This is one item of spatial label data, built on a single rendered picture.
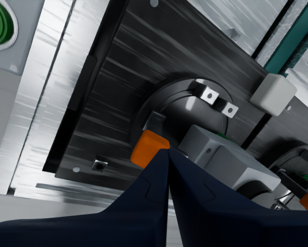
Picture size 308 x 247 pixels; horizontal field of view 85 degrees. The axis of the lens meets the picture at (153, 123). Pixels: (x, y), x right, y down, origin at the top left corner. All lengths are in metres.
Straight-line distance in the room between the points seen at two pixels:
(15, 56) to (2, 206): 0.32
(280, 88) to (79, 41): 0.25
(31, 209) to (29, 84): 0.30
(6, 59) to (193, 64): 0.18
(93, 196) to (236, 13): 0.33
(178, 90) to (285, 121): 0.22
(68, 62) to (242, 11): 0.24
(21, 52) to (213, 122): 0.21
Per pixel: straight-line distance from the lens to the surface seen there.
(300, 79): 0.36
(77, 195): 0.28
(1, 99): 0.34
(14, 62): 0.21
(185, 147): 0.16
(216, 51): 0.22
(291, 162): 0.39
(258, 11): 0.33
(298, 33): 0.34
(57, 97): 0.20
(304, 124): 0.39
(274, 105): 0.28
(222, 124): 0.23
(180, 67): 0.20
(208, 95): 0.18
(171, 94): 0.18
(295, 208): 0.60
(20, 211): 0.46
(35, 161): 0.25
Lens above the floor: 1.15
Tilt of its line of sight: 60 degrees down
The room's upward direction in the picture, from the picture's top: 146 degrees clockwise
